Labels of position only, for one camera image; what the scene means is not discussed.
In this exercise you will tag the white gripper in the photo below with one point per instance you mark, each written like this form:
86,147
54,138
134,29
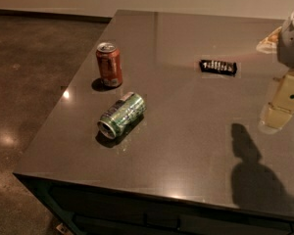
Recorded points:
292,44

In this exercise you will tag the green soda can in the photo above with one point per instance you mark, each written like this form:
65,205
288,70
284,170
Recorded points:
119,116

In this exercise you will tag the red soda can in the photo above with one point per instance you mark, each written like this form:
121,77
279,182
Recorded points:
109,63

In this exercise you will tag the black snack bar wrapper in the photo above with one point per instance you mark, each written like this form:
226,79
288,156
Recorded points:
219,67

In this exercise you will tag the dark cabinet under table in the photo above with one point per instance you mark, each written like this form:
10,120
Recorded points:
90,210

